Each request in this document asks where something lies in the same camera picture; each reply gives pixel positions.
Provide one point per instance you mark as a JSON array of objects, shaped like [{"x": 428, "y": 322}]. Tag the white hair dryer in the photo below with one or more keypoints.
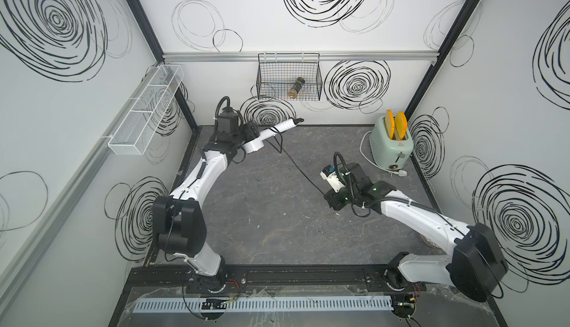
[{"x": 257, "y": 143}]

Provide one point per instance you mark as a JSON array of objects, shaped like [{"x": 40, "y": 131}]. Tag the white wire wall shelf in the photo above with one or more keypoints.
[{"x": 137, "y": 129}]

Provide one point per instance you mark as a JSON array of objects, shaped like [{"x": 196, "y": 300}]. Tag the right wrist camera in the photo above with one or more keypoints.
[{"x": 330, "y": 176}]

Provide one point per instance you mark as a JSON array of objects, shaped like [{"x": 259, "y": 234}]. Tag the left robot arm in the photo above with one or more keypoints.
[{"x": 178, "y": 225}]

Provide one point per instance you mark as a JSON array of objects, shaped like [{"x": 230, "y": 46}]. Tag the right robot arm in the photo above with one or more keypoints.
[{"x": 471, "y": 260}]

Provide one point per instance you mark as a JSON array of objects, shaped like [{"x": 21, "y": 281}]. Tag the right yellow toast slice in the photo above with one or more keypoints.
[{"x": 401, "y": 126}]

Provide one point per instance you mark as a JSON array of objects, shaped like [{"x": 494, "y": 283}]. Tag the black wire wall basket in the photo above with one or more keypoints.
[{"x": 278, "y": 71}]

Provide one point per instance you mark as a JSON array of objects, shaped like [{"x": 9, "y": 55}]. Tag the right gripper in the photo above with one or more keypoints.
[{"x": 335, "y": 202}]

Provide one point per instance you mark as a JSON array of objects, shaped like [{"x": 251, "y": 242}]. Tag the white slotted cable duct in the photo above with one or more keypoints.
[{"x": 264, "y": 304}]

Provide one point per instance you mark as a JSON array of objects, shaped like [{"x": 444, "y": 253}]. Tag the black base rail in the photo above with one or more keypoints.
[{"x": 235, "y": 279}]

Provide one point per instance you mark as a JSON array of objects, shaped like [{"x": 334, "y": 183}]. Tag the yellow toast slice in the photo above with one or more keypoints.
[
  {"x": 401, "y": 126},
  {"x": 390, "y": 126}
]

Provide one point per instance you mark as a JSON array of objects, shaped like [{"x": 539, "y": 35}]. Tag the mint green toaster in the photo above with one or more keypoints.
[{"x": 389, "y": 155}]

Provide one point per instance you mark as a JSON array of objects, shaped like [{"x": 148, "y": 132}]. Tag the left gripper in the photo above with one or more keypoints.
[{"x": 249, "y": 131}]

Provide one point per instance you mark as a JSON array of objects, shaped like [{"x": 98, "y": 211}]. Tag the small jar in basket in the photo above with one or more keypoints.
[{"x": 296, "y": 88}]

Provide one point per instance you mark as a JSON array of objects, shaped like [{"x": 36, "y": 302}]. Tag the left yellow toast slice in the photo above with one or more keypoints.
[{"x": 390, "y": 126}]

